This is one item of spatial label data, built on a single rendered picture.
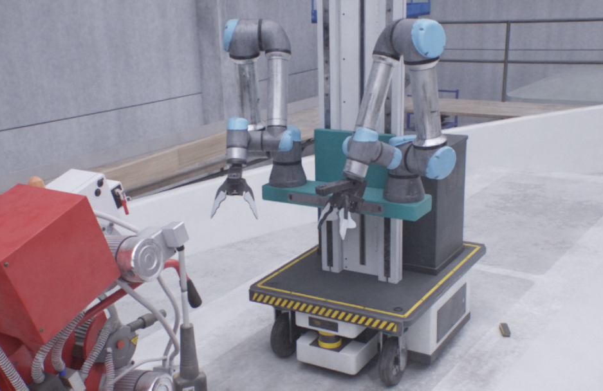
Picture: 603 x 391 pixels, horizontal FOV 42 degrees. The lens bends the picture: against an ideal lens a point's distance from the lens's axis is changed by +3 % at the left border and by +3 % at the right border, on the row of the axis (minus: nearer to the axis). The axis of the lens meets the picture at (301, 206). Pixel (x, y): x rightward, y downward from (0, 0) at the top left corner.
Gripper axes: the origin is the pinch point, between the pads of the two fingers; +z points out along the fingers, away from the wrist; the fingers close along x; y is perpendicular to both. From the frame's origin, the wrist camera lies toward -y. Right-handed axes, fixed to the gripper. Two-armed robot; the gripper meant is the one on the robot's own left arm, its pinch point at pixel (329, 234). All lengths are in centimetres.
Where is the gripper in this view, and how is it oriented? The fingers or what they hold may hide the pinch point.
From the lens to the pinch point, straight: 249.8
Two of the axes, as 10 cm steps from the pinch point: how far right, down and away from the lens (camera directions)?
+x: -4.7, -1.8, 8.6
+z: -3.1, 9.5, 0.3
